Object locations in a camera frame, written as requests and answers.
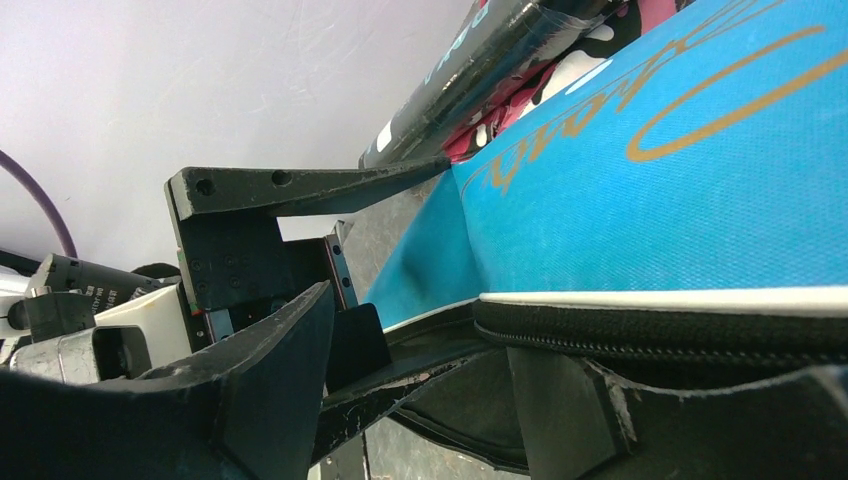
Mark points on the black shuttlecock tube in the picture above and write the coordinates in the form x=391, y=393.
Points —
x=501, y=46

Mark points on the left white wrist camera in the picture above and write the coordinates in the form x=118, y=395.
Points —
x=78, y=322

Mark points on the pink camouflage shorts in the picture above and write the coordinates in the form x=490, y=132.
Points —
x=629, y=23

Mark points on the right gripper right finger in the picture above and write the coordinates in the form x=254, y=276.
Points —
x=579, y=420

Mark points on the blue sport racket bag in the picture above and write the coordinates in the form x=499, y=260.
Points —
x=678, y=215

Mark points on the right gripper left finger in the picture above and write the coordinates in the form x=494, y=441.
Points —
x=246, y=407

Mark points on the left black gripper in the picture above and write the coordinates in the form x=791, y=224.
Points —
x=237, y=269

